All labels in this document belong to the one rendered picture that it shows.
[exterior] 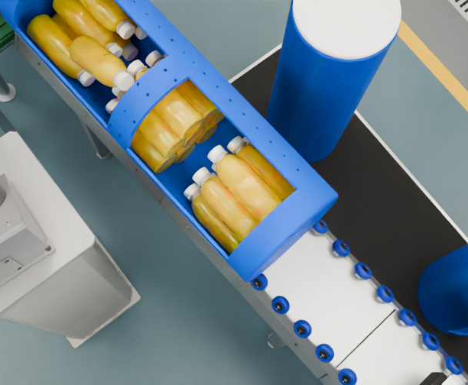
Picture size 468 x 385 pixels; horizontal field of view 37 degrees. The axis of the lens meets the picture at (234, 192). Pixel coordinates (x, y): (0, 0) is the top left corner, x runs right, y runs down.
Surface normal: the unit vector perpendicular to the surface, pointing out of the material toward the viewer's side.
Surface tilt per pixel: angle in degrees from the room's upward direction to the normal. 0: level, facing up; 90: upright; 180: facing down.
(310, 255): 0
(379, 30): 0
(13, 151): 0
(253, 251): 45
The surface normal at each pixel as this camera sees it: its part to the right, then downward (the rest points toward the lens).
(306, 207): 0.23, -0.42
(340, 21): 0.04, -0.25
